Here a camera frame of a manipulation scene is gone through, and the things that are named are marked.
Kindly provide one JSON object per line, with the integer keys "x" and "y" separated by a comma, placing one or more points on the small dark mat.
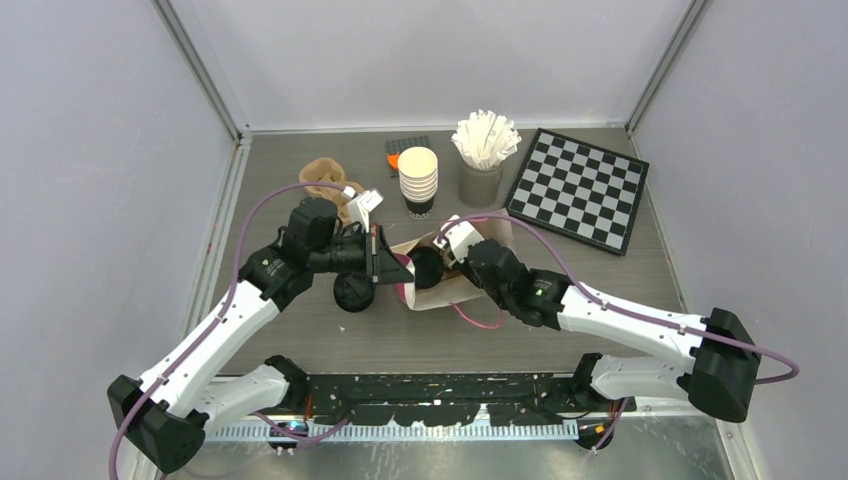
{"x": 397, "y": 146}

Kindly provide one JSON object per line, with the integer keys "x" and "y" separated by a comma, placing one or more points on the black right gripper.
{"x": 465, "y": 266}

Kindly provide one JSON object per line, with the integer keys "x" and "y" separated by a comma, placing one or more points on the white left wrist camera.
{"x": 361, "y": 205}

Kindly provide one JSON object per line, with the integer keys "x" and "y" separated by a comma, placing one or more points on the white paper-wrapped straws bundle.
{"x": 485, "y": 139}

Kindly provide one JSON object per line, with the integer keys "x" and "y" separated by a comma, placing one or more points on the black white checkerboard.
{"x": 581, "y": 191}

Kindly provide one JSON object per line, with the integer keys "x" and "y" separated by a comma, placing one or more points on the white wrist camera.
{"x": 453, "y": 243}
{"x": 361, "y": 205}

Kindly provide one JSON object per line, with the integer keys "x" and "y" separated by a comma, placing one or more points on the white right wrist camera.
{"x": 453, "y": 243}

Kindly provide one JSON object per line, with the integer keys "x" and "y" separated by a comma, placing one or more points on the orange curved toy piece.
{"x": 392, "y": 160}

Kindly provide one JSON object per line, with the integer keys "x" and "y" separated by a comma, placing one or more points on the stack of paper cups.
{"x": 418, "y": 180}

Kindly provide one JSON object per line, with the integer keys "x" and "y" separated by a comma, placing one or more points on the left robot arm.
{"x": 172, "y": 408}

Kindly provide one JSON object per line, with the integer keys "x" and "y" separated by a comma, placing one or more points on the brown pulp cup carrier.
{"x": 327, "y": 170}

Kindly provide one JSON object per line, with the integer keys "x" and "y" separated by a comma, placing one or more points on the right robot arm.
{"x": 684, "y": 356}

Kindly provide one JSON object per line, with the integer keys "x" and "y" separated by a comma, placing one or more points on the yellow pink paper bag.
{"x": 454, "y": 288}

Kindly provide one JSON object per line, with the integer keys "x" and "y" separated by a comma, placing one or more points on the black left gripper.
{"x": 385, "y": 268}

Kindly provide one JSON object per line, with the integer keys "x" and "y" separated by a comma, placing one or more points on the stack of black cup lids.
{"x": 353, "y": 292}

